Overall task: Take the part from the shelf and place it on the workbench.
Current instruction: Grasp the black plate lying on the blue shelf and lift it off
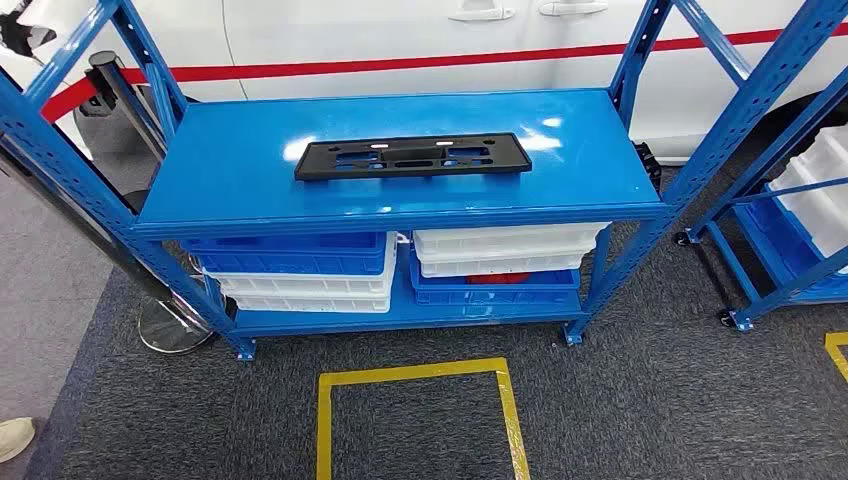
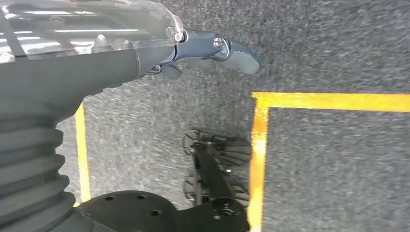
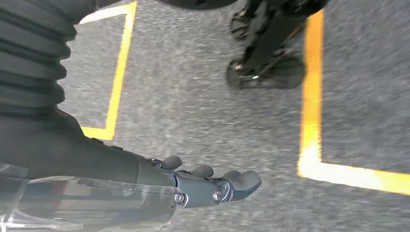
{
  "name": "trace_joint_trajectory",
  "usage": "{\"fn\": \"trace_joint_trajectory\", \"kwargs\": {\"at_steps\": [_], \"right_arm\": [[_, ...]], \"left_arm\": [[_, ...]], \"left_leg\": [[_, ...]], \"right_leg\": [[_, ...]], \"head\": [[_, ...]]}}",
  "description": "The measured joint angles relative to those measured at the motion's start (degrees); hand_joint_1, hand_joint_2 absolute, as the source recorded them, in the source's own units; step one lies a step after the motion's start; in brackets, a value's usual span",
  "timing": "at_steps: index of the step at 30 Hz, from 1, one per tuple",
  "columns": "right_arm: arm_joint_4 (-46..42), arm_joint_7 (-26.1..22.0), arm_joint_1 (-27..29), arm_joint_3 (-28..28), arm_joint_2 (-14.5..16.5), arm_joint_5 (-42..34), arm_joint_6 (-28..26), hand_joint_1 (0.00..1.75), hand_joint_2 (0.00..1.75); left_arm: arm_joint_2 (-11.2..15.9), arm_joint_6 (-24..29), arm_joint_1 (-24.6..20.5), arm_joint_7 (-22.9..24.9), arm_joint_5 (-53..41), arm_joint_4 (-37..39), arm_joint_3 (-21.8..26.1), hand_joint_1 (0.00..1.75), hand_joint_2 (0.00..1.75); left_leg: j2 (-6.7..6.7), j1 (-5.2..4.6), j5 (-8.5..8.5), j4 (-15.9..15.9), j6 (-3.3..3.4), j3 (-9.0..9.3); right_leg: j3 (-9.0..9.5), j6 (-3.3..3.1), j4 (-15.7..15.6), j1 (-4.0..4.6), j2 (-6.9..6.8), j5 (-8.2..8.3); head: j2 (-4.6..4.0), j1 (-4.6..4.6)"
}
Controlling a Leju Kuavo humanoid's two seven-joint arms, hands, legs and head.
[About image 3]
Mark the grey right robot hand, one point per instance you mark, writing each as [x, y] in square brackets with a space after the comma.
[80, 166]

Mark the black wheeled stand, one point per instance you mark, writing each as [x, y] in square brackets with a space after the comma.
[272, 32]

